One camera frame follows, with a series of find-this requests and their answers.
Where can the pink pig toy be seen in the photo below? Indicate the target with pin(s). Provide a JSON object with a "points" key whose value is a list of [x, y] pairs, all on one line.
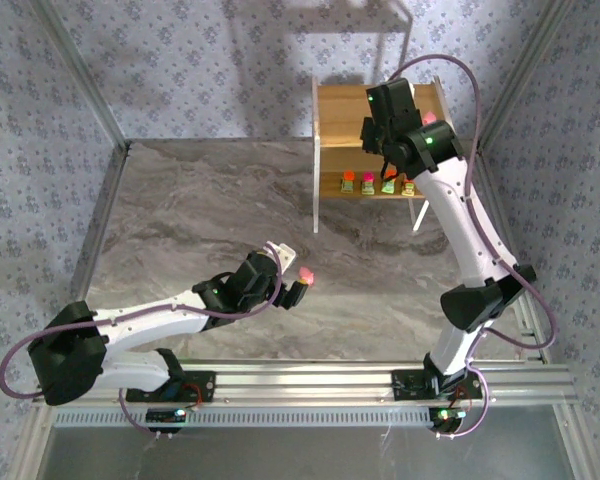
{"points": [[428, 118], [306, 273]]}

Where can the pink-topped green toy car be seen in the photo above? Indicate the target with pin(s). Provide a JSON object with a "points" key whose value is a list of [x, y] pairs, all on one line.
{"points": [[367, 182]]}

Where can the orange-topped green toy car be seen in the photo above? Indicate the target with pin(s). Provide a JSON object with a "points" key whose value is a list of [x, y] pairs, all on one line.
{"points": [[348, 182], [389, 183]]}

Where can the brown-topped toy car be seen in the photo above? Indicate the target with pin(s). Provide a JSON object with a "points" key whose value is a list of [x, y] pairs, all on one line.
{"points": [[407, 186]]}

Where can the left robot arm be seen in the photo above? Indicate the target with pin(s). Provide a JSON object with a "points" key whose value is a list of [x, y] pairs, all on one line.
{"points": [[145, 320]]}

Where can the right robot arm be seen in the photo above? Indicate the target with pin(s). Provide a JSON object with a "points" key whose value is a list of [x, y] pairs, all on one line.
{"points": [[460, 215]]}

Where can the wooden two-tier shelf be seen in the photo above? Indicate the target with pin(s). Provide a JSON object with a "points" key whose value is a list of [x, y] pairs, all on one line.
{"points": [[340, 115]]}

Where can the left controller board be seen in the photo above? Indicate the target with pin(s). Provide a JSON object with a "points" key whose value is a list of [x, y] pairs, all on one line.
{"points": [[165, 415]]}

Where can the controller board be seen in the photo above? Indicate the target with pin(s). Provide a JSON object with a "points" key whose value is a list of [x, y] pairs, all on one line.
{"points": [[165, 415], [445, 416]]}

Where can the right controller board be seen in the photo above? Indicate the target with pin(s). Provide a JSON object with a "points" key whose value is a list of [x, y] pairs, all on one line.
{"points": [[445, 416]]}

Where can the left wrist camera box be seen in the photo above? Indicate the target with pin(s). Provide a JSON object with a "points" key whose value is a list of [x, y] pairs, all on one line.
{"points": [[284, 255]]}

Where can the aluminium mounting rail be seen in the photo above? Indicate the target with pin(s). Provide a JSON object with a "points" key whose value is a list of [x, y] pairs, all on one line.
{"points": [[305, 385]]}

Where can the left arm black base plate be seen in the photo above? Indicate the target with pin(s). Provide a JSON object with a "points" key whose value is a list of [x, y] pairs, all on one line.
{"points": [[200, 387]]}

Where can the aluminium frame post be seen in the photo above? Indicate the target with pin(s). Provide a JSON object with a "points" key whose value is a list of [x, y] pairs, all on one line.
{"points": [[526, 70], [82, 70]]}

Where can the aluminium frame side rail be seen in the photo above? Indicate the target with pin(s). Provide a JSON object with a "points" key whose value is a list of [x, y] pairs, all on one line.
{"points": [[94, 250], [497, 200]]}

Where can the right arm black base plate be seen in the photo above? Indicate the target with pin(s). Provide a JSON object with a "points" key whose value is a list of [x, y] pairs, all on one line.
{"points": [[405, 385]]}

